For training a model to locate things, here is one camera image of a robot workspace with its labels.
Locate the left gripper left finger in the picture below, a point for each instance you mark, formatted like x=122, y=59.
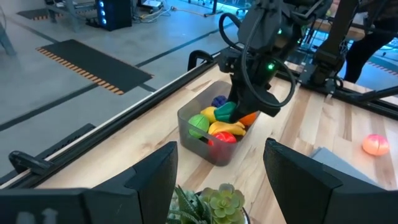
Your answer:
x=146, y=193

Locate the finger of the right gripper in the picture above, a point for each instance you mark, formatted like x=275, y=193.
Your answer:
x=264, y=101
x=241, y=99

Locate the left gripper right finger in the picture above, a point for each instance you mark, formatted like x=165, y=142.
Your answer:
x=298, y=193

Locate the dark green toy pepper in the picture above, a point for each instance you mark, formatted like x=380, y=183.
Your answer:
x=224, y=112

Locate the orange toy orange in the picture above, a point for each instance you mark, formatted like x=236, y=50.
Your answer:
x=248, y=119

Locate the purple toy grapes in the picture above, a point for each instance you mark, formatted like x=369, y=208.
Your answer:
x=219, y=101

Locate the yellow toy banana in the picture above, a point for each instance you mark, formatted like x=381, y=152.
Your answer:
x=227, y=128

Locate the yellow toy lemon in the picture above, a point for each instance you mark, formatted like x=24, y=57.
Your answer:
x=209, y=113

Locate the red toy fruit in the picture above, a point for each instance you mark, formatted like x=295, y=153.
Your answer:
x=225, y=137

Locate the pink toy peach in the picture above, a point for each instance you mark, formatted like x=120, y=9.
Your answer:
x=375, y=144

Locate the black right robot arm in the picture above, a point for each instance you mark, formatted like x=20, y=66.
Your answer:
x=332, y=46

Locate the folded grey cloth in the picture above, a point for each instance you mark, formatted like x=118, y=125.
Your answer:
x=329, y=158

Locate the translucent grey plastic container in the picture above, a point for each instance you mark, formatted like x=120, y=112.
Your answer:
x=199, y=149

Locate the potted succulent plant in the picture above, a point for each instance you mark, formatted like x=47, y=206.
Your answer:
x=224, y=203

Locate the person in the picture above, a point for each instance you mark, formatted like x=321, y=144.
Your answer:
x=367, y=46

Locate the black mat with orange stripes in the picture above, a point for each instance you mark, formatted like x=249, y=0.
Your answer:
x=93, y=63

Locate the computer tower with blue lights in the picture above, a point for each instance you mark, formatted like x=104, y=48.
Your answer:
x=116, y=15

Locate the grey chair leg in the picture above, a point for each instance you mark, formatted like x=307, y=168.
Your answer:
x=6, y=40

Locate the grey metal desk frame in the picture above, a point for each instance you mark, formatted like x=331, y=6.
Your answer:
x=71, y=12

